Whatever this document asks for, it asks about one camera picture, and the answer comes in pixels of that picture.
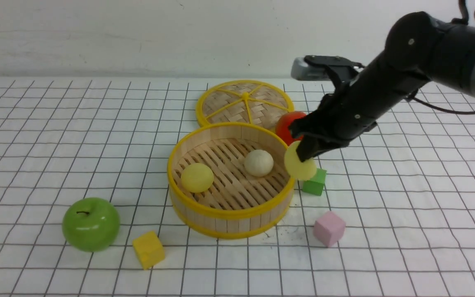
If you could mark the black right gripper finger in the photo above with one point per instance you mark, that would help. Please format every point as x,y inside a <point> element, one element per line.
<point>309,148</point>

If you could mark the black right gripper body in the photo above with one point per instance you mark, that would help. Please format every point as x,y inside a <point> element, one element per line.
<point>355,106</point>

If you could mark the yellow bun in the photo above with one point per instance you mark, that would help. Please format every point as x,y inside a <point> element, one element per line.
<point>197,178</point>
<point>295,167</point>

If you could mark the white beige bun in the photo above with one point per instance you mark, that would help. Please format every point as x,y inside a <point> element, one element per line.
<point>258,163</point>

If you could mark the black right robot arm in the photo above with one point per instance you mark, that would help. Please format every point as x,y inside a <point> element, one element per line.
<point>419,49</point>

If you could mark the woven bamboo steamer lid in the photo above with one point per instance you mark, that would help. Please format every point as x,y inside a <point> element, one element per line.
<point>247,101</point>

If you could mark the bamboo steamer tray yellow rim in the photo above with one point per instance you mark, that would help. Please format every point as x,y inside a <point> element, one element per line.
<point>237,205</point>

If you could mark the red tomato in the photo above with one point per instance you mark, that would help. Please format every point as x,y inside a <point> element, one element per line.
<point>282,126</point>

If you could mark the green cube block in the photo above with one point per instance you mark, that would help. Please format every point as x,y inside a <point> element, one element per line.
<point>316,184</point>

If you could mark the pink cube block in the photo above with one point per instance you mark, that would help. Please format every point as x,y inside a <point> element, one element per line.
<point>329,229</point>

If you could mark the white grid tablecloth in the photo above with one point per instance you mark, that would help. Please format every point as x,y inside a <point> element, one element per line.
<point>406,191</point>

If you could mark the yellow cube block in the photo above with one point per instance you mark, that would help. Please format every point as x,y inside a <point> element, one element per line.
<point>148,249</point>

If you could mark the green apple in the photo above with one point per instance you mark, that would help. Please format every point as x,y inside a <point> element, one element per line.
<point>91,224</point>

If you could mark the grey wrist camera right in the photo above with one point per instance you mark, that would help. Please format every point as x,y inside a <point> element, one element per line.
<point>325,68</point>

